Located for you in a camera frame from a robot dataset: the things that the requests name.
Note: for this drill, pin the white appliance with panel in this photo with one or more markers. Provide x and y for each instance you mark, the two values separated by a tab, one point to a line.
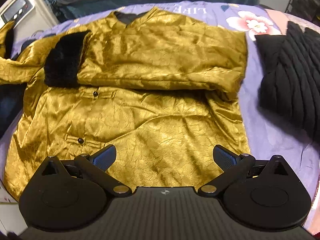
30	17

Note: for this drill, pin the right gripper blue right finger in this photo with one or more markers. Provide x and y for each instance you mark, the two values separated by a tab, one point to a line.
224	158

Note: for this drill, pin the gold satin jacket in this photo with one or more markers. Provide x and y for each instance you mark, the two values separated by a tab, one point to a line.
161	87

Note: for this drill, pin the black wire rack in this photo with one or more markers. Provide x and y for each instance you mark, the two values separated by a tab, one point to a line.
305	9

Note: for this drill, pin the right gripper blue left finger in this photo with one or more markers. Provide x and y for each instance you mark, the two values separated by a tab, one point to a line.
104	158

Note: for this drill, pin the navy blue garment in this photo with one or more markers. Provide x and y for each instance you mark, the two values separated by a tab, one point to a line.
11	103

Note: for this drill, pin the black quilted jacket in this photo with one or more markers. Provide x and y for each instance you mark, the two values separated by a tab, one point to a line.
290	85

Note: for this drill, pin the lavender floral bedsheet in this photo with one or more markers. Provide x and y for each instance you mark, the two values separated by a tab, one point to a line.
262	197

